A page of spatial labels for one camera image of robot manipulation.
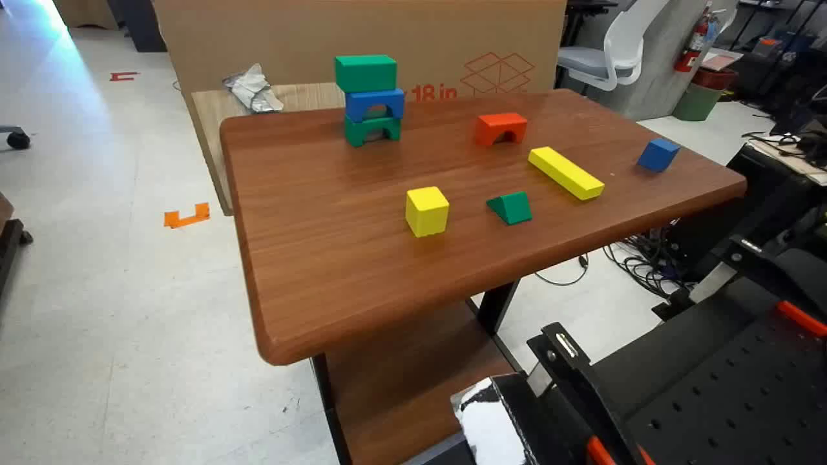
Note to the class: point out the blue cube block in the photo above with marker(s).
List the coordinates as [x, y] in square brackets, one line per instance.
[660, 156]

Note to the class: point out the yellow cube block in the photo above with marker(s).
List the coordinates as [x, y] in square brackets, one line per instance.
[428, 213]

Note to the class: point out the green wedge block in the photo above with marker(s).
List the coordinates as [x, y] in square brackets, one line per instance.
[516, 208]

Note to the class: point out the green arch block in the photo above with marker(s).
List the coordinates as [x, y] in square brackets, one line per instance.
[354, 133]

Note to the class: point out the blue arch block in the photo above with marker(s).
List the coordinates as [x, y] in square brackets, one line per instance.
[375, 102]

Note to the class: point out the orange arch block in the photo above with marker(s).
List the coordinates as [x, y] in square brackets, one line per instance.
[503, 123]

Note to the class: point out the long yellow block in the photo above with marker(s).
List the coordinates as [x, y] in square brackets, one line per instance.
[563, 172]

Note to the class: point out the green rectangular block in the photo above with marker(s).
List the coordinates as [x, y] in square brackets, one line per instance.
[366, 72]

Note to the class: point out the wooden table base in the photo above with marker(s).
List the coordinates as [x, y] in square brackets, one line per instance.
[403, 377]

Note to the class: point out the white and black device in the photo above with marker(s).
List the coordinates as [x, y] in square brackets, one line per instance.
[492, 427]

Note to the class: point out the crumpled grey cloth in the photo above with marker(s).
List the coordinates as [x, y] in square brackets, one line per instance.
[253, 92]

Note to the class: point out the black metal bar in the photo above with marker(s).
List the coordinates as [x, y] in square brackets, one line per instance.
[576, 376]

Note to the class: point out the large cardboard box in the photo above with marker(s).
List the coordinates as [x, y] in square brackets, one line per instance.
[284, 34]

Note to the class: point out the orange floor tape marker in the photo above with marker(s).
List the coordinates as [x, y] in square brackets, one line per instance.
[171, 220]

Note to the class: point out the white office chair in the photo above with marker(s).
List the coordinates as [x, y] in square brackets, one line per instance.
[624, 40]

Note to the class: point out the green bin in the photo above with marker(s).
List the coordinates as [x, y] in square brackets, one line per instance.
[693, 103]

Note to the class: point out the red floor tape marker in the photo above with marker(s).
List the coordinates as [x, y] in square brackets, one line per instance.
[123, 76]

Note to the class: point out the red fire extinguisher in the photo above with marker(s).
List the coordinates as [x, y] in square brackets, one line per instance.
[690, 46]

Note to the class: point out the black perforated robot stand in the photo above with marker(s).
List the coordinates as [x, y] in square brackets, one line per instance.
[733, 387]

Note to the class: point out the black side desk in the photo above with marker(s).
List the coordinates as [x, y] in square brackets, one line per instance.
[775, 183]

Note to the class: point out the dark furniture leg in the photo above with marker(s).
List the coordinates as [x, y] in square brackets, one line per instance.
[12, 240]

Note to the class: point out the black chair caster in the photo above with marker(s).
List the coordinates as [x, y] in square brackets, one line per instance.
[17, 138]

